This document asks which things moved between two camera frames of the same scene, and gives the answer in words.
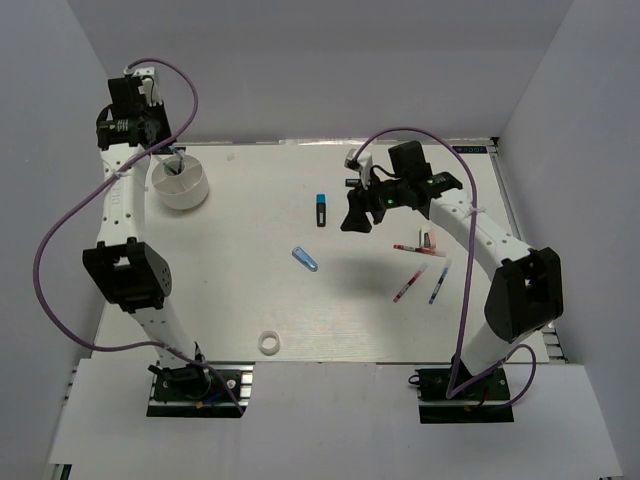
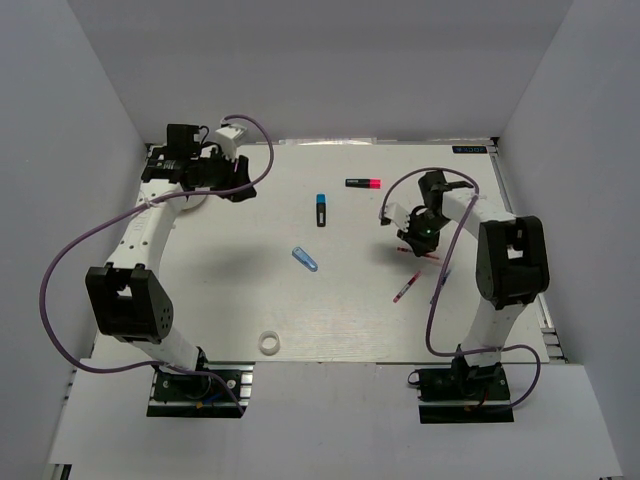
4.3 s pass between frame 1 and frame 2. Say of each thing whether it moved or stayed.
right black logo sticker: stayed
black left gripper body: moved
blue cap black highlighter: stayed
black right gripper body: moved
